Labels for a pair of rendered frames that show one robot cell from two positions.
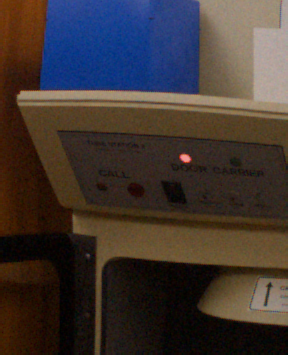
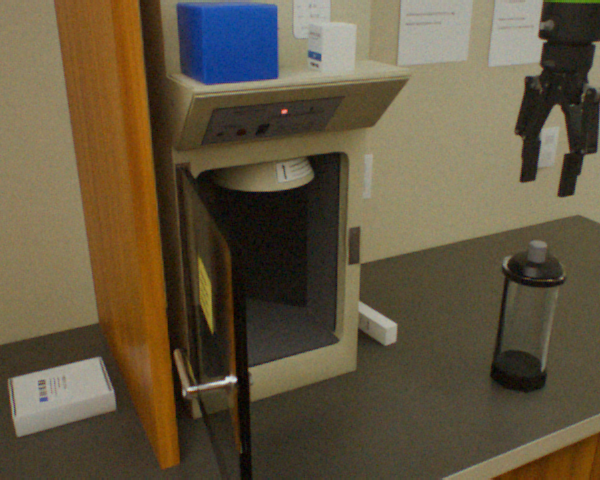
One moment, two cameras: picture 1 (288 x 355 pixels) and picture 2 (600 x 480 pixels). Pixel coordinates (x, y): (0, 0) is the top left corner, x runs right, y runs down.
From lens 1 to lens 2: 0.73 m
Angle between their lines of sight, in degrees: 54
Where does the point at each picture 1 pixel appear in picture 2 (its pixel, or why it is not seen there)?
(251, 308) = (279, 182)
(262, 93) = (327, 67)
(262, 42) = (327, 35)
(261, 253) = (288, 150)
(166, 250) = (233, 159)
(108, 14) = (249, 27)
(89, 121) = (240, 101)
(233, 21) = not seen: hidden behind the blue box
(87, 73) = (240, 71)
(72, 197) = (192, 144)
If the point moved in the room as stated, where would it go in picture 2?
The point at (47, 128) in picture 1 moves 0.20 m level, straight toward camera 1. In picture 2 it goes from (207, 108) to (347, 129)
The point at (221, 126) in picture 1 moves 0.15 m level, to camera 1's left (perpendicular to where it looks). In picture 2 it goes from (317, 92) to (240, 111)
